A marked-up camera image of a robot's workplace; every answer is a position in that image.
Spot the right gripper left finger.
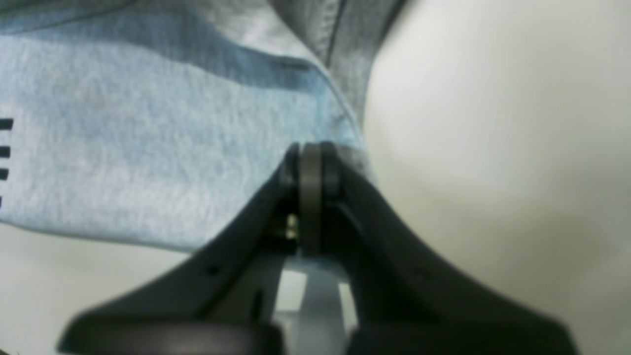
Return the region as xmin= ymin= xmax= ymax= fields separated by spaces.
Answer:
xmin=58 ymin=143 xmax=323 ymax=355

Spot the grey T-shirt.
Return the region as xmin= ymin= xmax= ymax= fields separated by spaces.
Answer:
xmin=0 ymin=0 xmax=404 ymax=251

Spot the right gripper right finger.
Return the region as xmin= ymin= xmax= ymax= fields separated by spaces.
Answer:
xmin=319 ymin=143 xmax=578 ymax=355

